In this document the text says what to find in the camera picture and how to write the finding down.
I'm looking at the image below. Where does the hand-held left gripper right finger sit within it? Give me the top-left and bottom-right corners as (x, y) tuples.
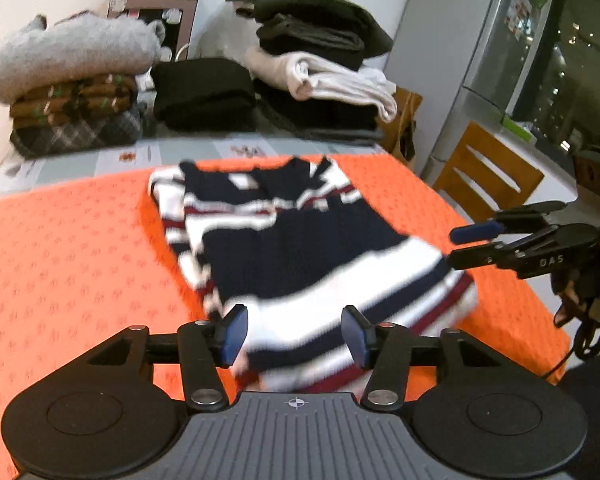
(341, 305), (503, 408)

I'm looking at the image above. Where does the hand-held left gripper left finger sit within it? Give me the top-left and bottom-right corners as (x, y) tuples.
(87, 304), (250, 408)

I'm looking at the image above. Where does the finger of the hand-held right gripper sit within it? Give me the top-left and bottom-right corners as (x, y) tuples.
(449, 201), (567, 245)
(446, 222), (600, 281)

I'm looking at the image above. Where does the navy white red striped sweater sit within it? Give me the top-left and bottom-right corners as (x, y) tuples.
(147, 155), (481, 396)

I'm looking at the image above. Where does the person's right hand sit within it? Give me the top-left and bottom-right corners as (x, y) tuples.
(550, 266), (593, 328)

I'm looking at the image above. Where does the wooden chair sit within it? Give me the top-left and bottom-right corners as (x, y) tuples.
(432, 121), (546, 223)

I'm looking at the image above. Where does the green packet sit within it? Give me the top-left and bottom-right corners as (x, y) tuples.
(500, 112), (540, 143)

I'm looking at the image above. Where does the dark glass window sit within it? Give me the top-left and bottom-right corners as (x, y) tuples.
(505, 0), (600, 161)

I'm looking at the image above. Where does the orange patterned tablecloth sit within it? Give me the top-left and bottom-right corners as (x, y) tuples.
(0, 152), (573, 480)

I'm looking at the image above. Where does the silver refrigerator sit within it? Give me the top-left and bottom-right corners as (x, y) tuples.
(384, 0), (551, 191)

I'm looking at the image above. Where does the folded white garment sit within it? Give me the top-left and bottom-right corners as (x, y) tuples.
(244, 46), (398, 123)

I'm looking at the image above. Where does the cluster of fridge magnets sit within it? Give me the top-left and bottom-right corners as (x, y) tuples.
(502, 0), (536, 41)

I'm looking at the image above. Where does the grey printed table cover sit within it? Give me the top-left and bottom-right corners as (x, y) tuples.
(0, 135), (388, 201)

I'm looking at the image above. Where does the folded black sweater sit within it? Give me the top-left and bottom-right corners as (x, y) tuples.
(150, 57), (258, 133)

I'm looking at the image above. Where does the grey plaid garment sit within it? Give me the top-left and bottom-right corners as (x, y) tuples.
(10, 105), (146, 158)

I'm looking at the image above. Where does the folded black jacket pile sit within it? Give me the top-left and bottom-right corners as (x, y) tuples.
(225, 0), (396, 72)

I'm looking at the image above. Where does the brown patterned sweater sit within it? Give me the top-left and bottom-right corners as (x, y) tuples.
(9, 72), (138, 133)

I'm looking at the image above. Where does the grey fluffy sweater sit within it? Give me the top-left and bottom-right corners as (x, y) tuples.
(0, 10), (167, 106)

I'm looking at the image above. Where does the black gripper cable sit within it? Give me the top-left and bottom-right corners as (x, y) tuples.
(542, 305), (600, 382)

